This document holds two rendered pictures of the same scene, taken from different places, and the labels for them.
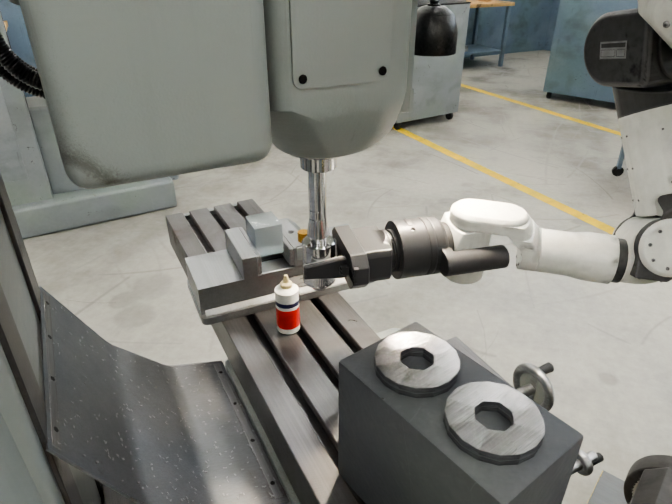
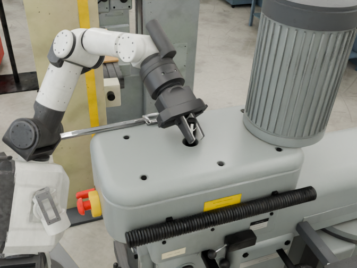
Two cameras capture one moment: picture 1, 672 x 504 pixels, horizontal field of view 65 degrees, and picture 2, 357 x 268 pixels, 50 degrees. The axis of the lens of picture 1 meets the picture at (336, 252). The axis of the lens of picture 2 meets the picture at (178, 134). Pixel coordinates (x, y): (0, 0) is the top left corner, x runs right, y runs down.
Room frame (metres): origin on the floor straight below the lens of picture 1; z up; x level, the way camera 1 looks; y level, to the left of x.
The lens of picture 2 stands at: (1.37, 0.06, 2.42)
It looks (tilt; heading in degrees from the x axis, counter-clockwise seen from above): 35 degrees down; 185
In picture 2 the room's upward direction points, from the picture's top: 3 degrees clockwise
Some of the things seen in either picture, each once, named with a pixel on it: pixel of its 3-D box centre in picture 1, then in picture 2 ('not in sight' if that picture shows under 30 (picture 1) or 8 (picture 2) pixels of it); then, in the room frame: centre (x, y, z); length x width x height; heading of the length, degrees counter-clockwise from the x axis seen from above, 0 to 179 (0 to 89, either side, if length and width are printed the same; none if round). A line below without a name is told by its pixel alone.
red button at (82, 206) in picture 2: not in sight; (84, 206); (0.77, -0.20, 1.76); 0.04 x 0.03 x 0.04; 27
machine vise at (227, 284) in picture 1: (281, 259); not in sight; (0.88, 0.11, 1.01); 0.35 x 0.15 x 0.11; 115
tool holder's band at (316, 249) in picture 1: (318, 243); not in sight; (0.65, 0.02, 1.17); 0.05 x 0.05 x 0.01
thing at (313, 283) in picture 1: (318, 263); not in sight; (0.65, 0.02, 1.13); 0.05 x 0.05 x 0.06
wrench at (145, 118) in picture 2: not in sight; (112, 126); (0.63, -0.17, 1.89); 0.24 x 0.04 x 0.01; 120
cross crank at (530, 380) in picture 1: (521, 393); not in sight; (0.88, -0.42, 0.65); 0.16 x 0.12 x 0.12; 117
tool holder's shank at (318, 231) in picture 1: (317, 204); not in sight; (0.65, 0.02, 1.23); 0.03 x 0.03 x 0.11
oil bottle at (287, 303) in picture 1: (287, 302); not in sight; (0.74, 0.08, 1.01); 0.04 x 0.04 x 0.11
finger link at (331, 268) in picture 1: (326, 270); not in sight; (0.62, 0.01, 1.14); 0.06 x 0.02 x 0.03; 104
